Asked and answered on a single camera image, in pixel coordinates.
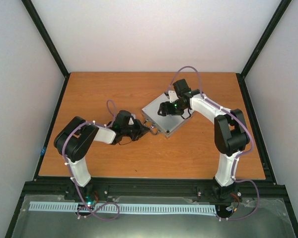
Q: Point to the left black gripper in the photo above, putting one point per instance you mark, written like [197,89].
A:
[141,129]

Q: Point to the black aluminium frame rail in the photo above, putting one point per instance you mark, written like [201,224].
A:
[106,188]

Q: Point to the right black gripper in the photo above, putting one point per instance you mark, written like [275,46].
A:
[166,110]

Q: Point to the aluminium poker case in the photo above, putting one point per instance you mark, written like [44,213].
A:
[159,124]

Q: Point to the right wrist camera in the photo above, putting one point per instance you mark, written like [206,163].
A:
[180,87]

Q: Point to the white slotted cable duct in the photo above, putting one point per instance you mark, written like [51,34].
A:
[130,209]

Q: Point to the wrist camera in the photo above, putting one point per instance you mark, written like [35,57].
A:
[125,118]
[180,87]

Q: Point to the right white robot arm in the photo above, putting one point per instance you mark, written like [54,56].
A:
[230,133]

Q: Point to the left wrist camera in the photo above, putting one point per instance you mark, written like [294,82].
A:
[125,118]

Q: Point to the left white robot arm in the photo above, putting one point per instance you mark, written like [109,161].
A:
[74,141]

